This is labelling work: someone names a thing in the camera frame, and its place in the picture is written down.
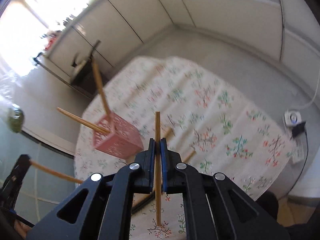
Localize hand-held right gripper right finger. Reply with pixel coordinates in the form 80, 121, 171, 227
160, 137, 290, 240

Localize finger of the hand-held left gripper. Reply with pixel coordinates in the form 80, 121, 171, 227
9, 154, 32, 182

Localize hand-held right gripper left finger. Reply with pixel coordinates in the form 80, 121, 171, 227
26, 138, 157, 240

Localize pink perforated plastic basket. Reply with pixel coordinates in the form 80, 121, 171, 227
92, 112, 144, 159

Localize frosted glass door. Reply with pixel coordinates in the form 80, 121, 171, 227
0, 120, 83, 240

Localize plastic bag of greens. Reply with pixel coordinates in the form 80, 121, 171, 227
0, 75, 25, 134

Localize floral tablecloth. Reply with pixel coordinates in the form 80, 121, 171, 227
74, 55, 304, 240

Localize dark trash bin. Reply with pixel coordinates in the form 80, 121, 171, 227
70, 60, 111, 99

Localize white power strip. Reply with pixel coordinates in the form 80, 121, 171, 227
283, 109, 302, 126

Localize black power plug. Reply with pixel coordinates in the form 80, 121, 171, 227
291, 121, 308, 139

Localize bright window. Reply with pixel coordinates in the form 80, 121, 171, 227
0, 0, 108, 80

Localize white kitchen cabinets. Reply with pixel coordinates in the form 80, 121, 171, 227
35, 0, 320, 87

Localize black cable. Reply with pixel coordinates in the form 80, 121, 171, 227
287, 135, 310, 198

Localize white cable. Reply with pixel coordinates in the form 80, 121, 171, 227
298, 69, 320, 112

